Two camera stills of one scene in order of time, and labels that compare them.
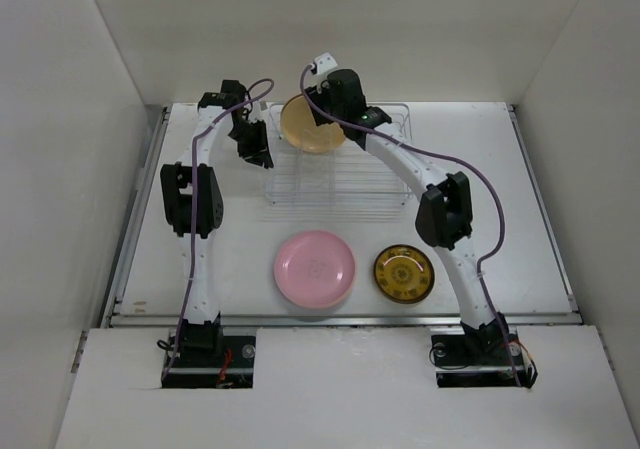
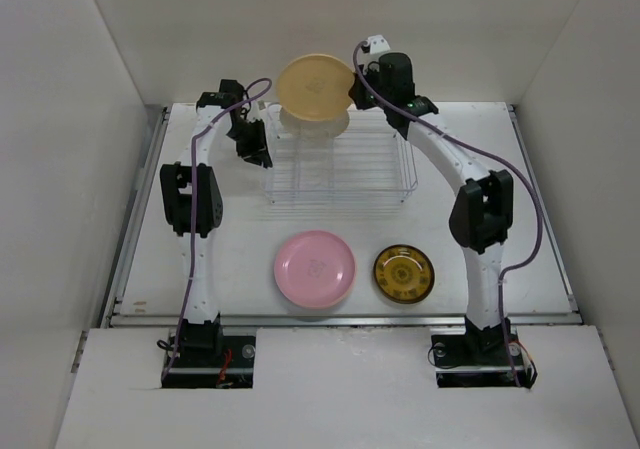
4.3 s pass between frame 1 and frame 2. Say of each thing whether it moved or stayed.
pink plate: stayed
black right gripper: moved
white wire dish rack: stayed
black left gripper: stayed
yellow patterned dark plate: stayed
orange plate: moved
